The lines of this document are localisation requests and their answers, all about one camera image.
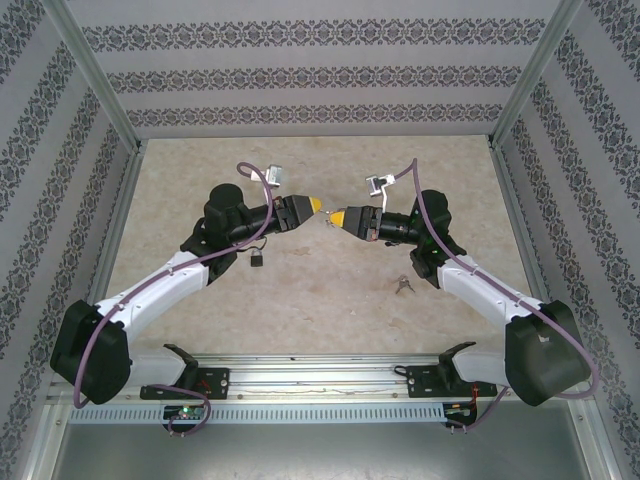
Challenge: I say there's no grey sheet metal tray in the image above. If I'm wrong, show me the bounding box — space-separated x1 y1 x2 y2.
29 399 621 480

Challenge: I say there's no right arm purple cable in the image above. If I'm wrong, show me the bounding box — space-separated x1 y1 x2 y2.
398 158 601 434

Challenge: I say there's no aluminium table edge rail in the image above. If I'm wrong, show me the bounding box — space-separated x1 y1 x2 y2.
85 139 147 307
489 142 572 324

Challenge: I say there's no aluminium mounting rail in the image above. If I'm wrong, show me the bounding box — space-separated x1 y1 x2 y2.
48 352 591 402

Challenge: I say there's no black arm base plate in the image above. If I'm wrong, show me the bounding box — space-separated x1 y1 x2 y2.
405 364 482 400
140 366 232 402

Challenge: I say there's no aluminium frame post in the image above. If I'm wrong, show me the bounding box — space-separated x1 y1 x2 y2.
491 0 586 151
39 0 146 154

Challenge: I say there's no slotted grey cable duct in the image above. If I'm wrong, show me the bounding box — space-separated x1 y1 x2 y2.
68 404 447 426

